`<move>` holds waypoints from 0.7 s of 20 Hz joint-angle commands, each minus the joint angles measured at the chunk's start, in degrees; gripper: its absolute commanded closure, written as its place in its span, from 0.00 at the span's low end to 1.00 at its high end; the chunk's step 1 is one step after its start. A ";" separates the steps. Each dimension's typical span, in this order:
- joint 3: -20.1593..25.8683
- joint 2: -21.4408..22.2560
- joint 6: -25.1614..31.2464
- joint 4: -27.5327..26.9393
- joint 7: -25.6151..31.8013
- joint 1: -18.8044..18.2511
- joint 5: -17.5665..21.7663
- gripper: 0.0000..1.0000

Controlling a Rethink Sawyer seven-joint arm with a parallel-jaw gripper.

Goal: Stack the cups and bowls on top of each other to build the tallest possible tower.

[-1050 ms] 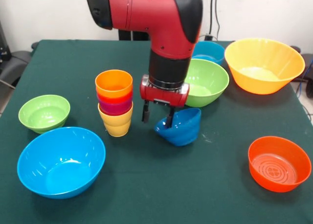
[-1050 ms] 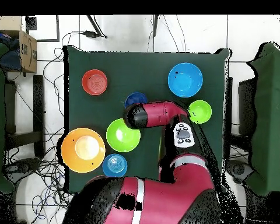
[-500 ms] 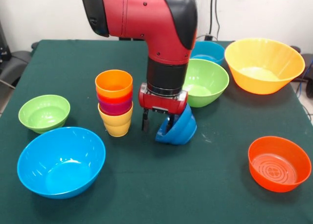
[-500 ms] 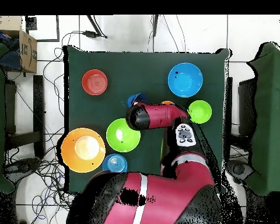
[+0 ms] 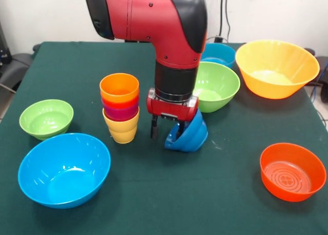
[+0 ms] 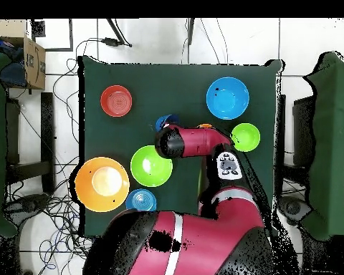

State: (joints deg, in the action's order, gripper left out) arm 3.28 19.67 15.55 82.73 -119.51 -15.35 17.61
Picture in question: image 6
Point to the dark blue bag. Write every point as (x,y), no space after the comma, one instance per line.
(13,74)

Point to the dark green tablecloth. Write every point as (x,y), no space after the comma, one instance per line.
(175,86)

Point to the large green bowl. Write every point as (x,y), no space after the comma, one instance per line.
(149,169)

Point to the dark blue bowl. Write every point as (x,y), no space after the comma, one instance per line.
(166,119)

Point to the small light blue bowl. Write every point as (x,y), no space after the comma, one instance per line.
(140,200)

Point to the large light blue bowl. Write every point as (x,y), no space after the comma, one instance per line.
(228,98)

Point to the orange ribbed plastic cup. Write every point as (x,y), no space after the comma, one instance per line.
(205,125)

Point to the small green ribbed bowl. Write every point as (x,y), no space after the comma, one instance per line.
(248,137)

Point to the black power adapter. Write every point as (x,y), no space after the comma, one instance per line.
(110,41)

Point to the red plastic bowl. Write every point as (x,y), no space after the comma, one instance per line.
(116,100)

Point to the large yellow bowl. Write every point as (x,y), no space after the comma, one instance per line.
(101,184)

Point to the cardboard box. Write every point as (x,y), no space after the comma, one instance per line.
(34,66)

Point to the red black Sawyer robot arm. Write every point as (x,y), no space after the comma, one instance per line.
(203,243)

